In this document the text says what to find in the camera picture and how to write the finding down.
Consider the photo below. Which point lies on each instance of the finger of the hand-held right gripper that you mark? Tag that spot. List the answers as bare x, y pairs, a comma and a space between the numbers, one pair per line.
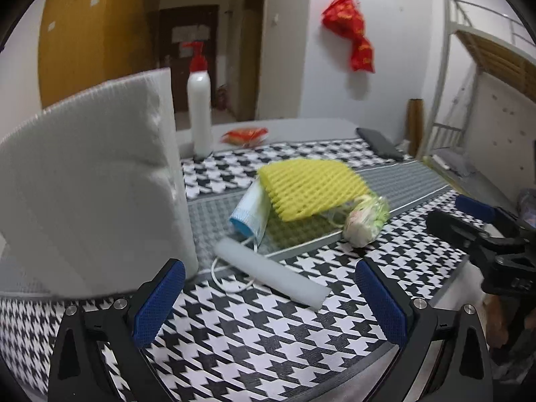
473, 206
452, 226

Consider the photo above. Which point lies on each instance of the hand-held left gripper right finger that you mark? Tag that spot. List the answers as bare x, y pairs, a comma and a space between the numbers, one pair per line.
381, 301

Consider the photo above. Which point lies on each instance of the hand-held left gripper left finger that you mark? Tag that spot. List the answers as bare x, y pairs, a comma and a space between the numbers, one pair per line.
159, 301

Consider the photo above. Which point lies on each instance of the clear bag with green vegetable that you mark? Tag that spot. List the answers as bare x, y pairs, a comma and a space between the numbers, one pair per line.
364, 224

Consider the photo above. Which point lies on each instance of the white foam sheet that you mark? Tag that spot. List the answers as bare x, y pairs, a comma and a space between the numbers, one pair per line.
272, 274

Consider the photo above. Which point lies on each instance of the blue face mask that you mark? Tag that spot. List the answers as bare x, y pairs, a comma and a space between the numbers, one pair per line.
251, 211

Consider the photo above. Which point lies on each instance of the yellow foam net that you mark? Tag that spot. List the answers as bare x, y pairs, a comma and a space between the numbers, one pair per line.
310, 184

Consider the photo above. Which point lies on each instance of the white foam box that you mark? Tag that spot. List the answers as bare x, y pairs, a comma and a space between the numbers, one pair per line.
83, 176

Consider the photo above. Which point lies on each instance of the person's right hand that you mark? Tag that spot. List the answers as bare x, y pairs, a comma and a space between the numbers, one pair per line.
498, 322

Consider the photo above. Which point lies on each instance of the gray pillow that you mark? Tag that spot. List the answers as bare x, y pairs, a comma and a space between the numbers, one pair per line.
456, 162

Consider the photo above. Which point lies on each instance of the wooden board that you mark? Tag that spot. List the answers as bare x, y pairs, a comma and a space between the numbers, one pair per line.
416, 127

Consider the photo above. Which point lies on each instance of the black phone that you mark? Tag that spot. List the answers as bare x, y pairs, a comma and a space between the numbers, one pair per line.
381, 144

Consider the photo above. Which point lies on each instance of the metal bunk bed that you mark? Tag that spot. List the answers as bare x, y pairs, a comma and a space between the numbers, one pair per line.
494, 56

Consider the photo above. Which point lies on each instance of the red snack packet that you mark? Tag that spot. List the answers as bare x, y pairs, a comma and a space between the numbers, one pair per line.
245, 136

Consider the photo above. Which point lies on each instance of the white pump bottle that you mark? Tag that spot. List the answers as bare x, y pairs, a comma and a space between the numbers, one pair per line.
200, 113

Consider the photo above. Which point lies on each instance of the red hanging cloth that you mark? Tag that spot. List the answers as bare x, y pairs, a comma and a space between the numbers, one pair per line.
349, 25

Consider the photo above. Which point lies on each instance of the brown door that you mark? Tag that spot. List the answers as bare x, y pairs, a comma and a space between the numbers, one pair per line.
167, 75

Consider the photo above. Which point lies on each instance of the wooden side door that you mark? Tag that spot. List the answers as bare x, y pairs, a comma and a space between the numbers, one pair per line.
255, 50

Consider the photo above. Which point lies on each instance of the white door notice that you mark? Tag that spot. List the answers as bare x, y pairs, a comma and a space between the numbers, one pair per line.
184, 33
202, 33

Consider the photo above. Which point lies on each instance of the wooden wardrobe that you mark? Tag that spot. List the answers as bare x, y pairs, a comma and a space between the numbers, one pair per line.
83, 29

